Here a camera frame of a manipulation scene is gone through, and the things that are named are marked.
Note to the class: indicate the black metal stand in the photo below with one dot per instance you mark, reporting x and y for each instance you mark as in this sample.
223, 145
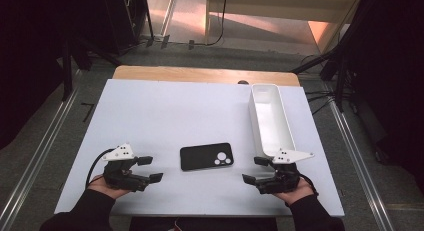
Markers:
67, 74

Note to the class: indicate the black tripod stand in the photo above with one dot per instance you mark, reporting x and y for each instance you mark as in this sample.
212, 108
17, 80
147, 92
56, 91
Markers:
340, 77

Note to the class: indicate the person's right hand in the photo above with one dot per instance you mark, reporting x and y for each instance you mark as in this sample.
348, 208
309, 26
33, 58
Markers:
298, 194

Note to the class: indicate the white board mat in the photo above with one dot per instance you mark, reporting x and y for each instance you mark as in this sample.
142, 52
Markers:
166, 117

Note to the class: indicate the long white plastic bin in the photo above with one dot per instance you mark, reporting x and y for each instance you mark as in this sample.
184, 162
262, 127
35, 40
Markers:
270, 124

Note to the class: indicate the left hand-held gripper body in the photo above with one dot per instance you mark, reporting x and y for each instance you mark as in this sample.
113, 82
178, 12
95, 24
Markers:
118, 176

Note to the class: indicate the metal floor rail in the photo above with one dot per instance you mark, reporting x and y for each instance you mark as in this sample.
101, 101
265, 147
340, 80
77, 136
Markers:
360, 161
36, 161

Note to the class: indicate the person's left hand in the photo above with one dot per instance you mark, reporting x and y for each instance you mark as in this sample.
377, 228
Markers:
100, 186

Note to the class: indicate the black curtain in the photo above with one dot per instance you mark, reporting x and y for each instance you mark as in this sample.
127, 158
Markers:
396, 74
30, 57

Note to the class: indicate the wooden table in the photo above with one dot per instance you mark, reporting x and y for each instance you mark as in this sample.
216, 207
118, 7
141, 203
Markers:
200, 74

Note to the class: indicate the black phone case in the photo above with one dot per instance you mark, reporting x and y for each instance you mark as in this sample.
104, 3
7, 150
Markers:
200, 157

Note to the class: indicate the dark equipment cabinet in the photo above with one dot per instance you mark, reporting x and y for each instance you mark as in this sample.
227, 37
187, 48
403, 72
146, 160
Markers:
123, 21

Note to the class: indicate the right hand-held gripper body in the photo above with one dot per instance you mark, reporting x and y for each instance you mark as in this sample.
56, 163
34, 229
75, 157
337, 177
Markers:
283, 181

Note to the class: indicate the person's black clothed torso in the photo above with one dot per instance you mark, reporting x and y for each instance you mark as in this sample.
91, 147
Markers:
200, 224

